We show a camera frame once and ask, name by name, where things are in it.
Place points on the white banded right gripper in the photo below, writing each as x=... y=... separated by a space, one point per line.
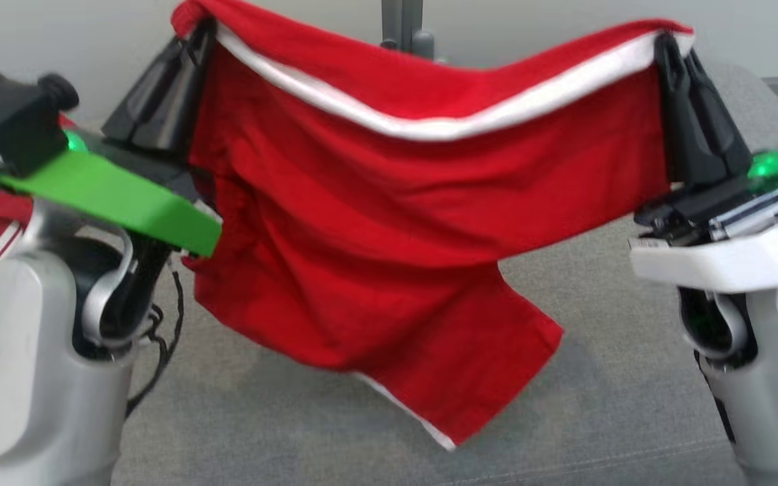
x=733 y=253

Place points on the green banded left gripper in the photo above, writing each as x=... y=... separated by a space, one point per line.
x=125 y=199

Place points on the red shorts with white trim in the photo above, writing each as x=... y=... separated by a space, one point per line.
x=375 y=236

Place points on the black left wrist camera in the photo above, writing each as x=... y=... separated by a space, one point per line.
x=11 y=118

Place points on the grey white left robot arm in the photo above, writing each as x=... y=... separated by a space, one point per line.
x=31 y=364

